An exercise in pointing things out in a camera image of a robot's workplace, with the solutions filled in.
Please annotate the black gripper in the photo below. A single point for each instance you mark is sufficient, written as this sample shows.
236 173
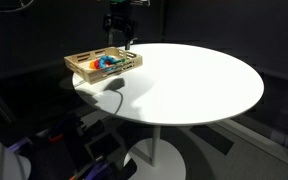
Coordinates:
119 20

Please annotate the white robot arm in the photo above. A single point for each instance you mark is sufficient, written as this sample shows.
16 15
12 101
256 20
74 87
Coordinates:
141 2

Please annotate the slatted wooden box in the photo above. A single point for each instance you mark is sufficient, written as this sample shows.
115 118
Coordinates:
90 71

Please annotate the black mounting plate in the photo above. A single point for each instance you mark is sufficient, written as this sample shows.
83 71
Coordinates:
102 145

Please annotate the white rounded lamp shade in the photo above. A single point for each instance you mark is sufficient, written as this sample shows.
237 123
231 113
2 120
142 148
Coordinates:
4 160

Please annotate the white table pedestal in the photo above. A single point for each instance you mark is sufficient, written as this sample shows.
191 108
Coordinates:
155 146

